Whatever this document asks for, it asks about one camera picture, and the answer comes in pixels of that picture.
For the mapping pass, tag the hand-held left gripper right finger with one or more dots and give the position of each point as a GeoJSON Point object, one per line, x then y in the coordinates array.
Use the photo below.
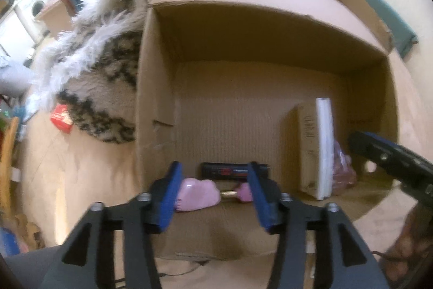
{"type": "Point", "coordinates": [265, 204]}

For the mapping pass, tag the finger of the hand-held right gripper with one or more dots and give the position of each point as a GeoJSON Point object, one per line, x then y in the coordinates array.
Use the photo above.
{"type": "Point", "coordinates": [389, 160]}
{"type": "Point", "coordinates": [399, 146]}

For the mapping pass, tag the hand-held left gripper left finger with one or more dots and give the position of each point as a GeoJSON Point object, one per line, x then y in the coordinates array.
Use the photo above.
{"type": "Point", "coordinates": [167, 204]}

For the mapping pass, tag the small pink perfume bottle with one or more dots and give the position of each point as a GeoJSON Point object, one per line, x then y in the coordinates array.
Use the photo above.
{"type": "Point", "coordinates": [238, 193]}

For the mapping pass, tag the pink oval case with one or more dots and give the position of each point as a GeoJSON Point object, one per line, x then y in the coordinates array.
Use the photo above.
{"type": "Point", "coordinates": [198, 196]}

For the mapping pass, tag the black cosmetic tube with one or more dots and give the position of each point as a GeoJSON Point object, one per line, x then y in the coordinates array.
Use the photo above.
{"type": "Point", "coordinates": [233, 171]}

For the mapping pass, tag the white booklet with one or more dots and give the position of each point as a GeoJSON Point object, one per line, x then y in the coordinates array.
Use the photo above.
{"type": "Point", "coordinates": [323, 146]}

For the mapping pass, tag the cardboard box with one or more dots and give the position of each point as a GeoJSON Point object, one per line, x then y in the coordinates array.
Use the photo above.
{"type": "Point", "coordinates": [236, 99]}

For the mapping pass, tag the person's right hand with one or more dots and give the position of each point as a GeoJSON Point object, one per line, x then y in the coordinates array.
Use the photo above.
{"type": "Point", "coordinates": [411, 241]}

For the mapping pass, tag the teal headboard pad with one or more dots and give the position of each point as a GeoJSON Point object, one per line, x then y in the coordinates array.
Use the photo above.
{"type": "Point", "coordinates": [389, 11]}

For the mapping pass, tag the red package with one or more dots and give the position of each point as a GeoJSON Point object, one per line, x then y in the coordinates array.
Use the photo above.
{"type": "Point", "coordinates": [61, 119]}

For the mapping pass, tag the fluffy patterned blanket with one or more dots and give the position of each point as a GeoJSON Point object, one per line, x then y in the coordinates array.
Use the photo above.
{"type": "Point", "coordinates": [98, 72]}

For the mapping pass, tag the grey plastic bag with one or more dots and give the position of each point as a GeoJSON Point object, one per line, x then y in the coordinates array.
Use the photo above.
{"type": "Point", "coordinates": [13, 77]}

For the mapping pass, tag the beige side table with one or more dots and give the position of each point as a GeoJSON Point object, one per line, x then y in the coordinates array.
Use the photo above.
{"type": "Point", "coordinates": [55, 16]}

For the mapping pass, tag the white washing machine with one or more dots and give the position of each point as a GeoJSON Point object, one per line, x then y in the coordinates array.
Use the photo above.
{"type": "Point", "coordinates": [33, 6]}

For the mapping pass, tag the yellow wooden frame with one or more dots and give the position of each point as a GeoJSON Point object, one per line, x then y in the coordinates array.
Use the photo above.
{"type": "Point", "coordinates": [8, 167]}

